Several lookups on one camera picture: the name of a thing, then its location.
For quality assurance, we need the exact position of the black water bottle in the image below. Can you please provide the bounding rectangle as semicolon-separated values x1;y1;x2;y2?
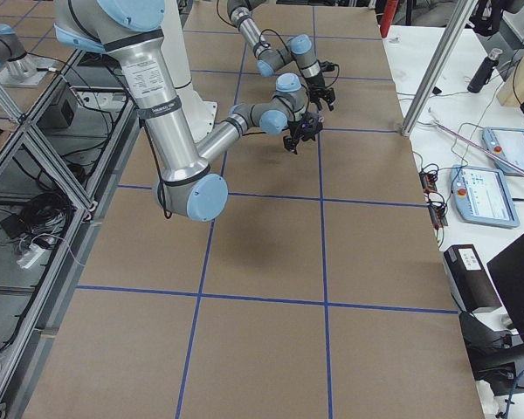
467;48;503;93

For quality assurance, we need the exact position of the black power adapter box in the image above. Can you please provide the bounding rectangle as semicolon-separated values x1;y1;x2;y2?
38;84;78;129

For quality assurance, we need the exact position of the blue teach pendant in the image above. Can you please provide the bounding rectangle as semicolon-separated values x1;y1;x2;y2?
482;127;524;170
450;165;521;229

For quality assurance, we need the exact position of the white power strip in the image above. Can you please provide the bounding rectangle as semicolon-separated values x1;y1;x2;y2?
17;244;45;270

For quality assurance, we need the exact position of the aluminium frame rail structure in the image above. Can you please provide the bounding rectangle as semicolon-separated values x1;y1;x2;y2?
0;52;138;418

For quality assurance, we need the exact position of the small circuit board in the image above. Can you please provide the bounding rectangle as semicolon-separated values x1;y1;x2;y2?
419;171;438;195

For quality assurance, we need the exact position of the aluminium frame post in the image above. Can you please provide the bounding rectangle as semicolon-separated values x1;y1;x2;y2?
400;0;477;137

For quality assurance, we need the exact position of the far blue teach pendant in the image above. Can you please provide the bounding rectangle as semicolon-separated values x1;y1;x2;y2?
482;127;524;170

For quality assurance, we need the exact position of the black monitor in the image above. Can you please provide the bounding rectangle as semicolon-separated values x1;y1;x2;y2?
487;233;524;334

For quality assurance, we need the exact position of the near blue teach pendant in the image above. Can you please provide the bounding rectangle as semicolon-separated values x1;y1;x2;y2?
450;165;521;229

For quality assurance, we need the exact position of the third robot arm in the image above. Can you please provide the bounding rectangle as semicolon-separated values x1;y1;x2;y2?
0;24;48;88

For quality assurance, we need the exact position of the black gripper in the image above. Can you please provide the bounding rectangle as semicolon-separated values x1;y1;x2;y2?
305;72;335;113
282;112;323;155

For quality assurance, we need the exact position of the black box with label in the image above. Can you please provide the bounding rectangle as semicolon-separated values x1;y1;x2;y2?
443;244;502;313

